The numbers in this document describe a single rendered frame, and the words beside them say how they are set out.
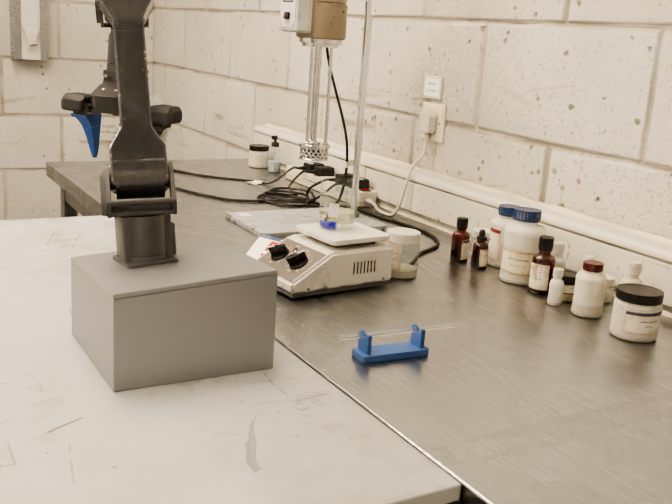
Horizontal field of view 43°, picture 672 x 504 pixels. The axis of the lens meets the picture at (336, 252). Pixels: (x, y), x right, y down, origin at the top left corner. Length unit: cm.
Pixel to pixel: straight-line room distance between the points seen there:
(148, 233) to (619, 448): 59
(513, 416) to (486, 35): 104
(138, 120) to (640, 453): 70
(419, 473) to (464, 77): 119
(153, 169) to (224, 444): 37
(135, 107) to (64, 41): 260
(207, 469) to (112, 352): 21
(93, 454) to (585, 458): 49
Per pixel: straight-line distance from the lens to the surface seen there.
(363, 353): 110
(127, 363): 99
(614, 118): 158
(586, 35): 164
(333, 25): 176
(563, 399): 107
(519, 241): 150
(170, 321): 99
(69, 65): 371
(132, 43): 113
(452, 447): 91
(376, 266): 140
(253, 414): 94
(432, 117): 194
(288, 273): 134
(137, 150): 108
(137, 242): 106
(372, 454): 88
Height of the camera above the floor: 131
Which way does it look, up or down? 15 degrees down
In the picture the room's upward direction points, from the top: 4 degrees clockwise
